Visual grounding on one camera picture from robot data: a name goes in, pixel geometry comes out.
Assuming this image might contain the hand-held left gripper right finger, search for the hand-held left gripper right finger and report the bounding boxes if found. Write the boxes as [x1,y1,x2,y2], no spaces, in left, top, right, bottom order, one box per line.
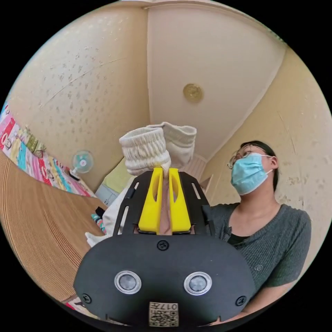
[168,168,196,233]

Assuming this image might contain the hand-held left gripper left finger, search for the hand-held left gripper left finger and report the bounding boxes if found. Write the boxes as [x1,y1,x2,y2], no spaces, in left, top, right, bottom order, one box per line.
[138,167,164,233]

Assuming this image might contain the person's left forearm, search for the person's left forearm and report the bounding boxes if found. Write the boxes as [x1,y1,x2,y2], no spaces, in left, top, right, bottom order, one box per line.
[220,281,295,324]

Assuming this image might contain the pile of clothes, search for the pile of clothes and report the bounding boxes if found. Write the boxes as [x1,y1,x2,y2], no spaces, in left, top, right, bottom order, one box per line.
[91,206,108,234]

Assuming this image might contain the small white table fan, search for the small white table fan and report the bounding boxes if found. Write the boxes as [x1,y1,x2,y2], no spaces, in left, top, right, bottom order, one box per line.
[69,149,94,181]

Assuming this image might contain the person's body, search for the person's body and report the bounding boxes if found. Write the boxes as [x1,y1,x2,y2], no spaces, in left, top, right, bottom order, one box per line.
[207,140,312,294]

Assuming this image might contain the bed with woven mat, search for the bed with woven mat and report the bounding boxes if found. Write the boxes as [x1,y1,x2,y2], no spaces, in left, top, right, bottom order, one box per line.
[0,102,111,313]

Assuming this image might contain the round golden ceiling lamp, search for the round golden ceiling lamp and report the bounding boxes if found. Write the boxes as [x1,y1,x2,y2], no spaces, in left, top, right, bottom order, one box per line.
[183,83,204,104]

